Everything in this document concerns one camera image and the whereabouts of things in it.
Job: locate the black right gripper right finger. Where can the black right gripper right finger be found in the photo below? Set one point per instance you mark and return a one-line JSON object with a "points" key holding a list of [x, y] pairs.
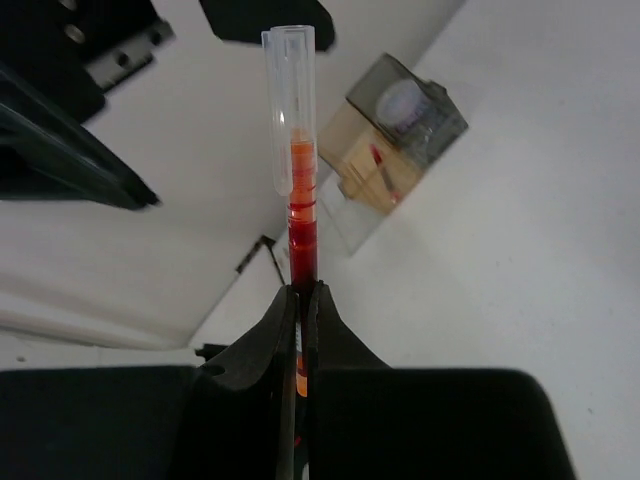
{"points": [[367, 420]]}

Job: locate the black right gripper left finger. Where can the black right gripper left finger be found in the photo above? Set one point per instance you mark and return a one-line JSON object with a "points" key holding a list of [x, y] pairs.
{"points": [[239, 420]]}

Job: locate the clear paper clip jar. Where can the clear paper clip jar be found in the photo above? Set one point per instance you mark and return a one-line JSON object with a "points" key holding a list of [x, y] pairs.
{"points": [[401, 106]]}

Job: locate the red orange pen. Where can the red orange pen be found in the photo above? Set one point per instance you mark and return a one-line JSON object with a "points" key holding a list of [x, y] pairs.
{"points": [[291, 74]]}

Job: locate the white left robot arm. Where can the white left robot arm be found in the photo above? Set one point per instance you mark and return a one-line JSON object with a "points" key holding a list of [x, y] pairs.
{"points": [[59, 61]]}

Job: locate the clear smoky organizer tray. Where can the clear smoky organizer tray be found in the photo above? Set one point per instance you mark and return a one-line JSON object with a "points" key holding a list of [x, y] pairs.
{"points": [[353, 201]]}

